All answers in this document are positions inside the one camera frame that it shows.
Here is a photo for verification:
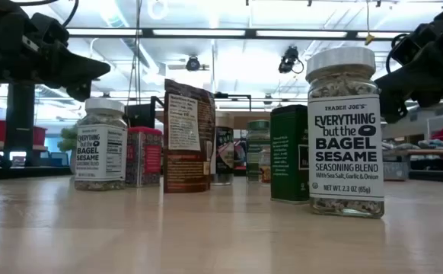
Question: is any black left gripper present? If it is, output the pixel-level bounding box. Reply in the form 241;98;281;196
0;9;112;103

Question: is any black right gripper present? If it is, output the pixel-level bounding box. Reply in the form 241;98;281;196
374;21;443;125

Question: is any bagel seasoning jar white lid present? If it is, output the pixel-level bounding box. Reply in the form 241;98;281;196
305;46;385;219
74;97;129;192

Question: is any red smoked paprika tin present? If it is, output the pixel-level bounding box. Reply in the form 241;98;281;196
125;126;164;187

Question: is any small black box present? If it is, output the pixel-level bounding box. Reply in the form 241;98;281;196
269;104;311;202

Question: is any brown orange spice pouch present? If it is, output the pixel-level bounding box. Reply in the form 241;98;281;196
163;78;217;194

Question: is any tiny glass spice jar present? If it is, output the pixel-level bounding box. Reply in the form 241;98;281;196
259;147;272;184

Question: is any green-lid glass spice jar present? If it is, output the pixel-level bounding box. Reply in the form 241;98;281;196
245;119;272;183

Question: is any black-label jar tan lid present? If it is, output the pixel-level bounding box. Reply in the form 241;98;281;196
209;112;235;186

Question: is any green potted succulent plant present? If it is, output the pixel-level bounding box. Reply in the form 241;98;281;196
57;125;78;170

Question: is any wooden workbench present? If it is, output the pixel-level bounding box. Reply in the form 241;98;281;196
381;148;443;172

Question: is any black monitor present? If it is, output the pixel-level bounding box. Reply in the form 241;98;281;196
124;97;157;129

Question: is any yellow hanging tag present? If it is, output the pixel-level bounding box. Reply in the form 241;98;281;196
364;0;376;46

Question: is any small patterned round tin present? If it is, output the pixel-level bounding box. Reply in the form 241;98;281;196
381;161;411;182

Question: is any black hanging camera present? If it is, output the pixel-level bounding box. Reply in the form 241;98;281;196
185;55;210;72
277;45;305;75

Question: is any black overhead frame bar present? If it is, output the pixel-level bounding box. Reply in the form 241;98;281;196
67;27;413;41

